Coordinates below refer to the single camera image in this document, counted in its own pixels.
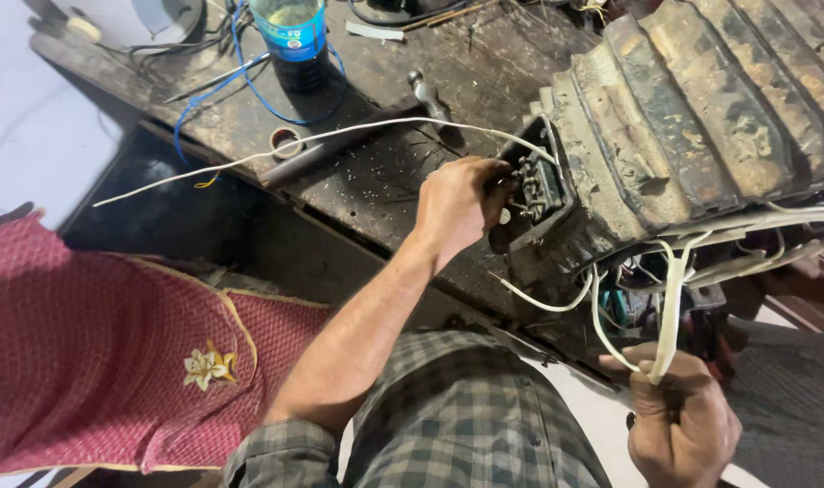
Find person's right hand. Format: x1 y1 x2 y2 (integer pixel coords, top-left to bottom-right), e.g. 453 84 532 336
598 342 744 488

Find person's left hand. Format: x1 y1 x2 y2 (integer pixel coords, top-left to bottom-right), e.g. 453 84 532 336
412 157 520 268

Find white wire bundle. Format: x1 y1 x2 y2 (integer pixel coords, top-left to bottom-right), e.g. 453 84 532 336
590 200 824 387

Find grey mat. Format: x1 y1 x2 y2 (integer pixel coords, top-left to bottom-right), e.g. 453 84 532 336
722 317 824 488

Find brown tape roll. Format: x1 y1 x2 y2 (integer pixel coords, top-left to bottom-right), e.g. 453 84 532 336
268 126 306 161

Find thin wooden sticks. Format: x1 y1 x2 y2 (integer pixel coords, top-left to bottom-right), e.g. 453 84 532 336
420 0 502 32

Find white paper strip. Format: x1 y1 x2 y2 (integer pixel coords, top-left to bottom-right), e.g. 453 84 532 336
344 19 406 42

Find person's plaid shirt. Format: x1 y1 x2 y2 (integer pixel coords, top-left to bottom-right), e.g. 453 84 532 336
221 329 615 488

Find plastic bottle with blue label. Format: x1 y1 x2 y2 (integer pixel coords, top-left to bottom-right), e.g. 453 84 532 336
248 0 332 94

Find rusty ribbed electric motor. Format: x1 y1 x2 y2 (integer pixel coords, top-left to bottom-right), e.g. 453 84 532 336
490 0 824 299

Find thin metal screwdriver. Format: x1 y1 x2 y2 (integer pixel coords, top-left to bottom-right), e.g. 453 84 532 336
163 53 272 104

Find white round appliance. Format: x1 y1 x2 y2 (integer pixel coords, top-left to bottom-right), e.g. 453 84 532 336
46 0 207 52

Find red cloth with embroidered flower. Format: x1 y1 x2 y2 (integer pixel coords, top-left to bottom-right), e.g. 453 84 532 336
0 209 333 479

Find cream tape roll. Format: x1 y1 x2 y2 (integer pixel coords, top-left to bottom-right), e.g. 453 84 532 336
66 16 104 43

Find hammer with dark handle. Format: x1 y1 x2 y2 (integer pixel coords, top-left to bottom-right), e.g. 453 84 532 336
258 70 455 191

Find short white wire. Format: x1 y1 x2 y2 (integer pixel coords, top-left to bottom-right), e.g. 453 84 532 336
499 270 594 314

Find long white wire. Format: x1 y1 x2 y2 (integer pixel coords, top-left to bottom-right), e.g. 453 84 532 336
92 117 556 208

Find black cable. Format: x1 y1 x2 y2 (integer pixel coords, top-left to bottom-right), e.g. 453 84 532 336
346 0 468 28

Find blue cable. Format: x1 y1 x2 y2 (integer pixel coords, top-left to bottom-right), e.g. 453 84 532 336
173 0 349 165

